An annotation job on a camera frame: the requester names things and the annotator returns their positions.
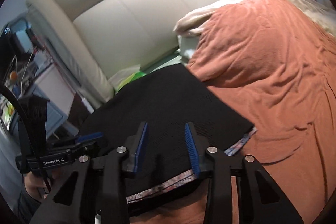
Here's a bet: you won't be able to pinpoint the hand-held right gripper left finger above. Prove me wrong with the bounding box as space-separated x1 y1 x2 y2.
29 122 150 224

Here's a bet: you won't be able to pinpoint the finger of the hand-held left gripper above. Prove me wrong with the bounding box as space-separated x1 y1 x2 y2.
66 142 108 159
51 132 104 147

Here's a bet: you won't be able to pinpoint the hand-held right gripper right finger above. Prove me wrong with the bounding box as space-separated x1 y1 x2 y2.
184 122 305 224

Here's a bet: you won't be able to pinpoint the black pants with bear print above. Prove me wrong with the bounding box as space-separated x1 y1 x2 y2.
126 127 259 204

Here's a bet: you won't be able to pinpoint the black ribbed pants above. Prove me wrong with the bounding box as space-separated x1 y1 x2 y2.
79 63 255 180

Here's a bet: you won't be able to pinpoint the person's left hand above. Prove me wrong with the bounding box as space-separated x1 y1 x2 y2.
24 169 64 200

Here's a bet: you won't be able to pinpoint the blue grey drawer cabinet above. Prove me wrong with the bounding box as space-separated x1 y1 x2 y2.
26 64 77 135

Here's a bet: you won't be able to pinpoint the green cloth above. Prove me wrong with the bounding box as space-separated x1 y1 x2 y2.
114 68 148 91

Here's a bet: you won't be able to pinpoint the orange blanket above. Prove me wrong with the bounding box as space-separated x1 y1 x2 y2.
129 0 336 224

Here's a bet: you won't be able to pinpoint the cream padded headboard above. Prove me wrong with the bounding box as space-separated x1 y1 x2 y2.
26 0 274 106

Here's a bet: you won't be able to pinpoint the cream bed sheet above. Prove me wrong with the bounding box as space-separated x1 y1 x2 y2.
173 0 336 62

